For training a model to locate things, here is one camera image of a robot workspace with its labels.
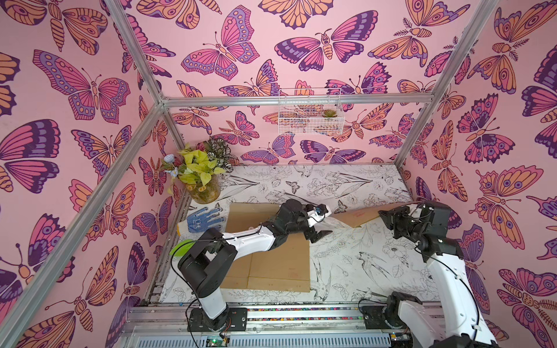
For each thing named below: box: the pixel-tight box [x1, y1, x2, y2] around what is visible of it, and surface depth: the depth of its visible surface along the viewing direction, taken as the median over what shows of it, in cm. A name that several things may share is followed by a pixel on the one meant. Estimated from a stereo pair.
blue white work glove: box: [186, 206, 226, 234], surface depth 101 cm
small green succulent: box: [322, 108, 338, 118], surface depth 94 cm
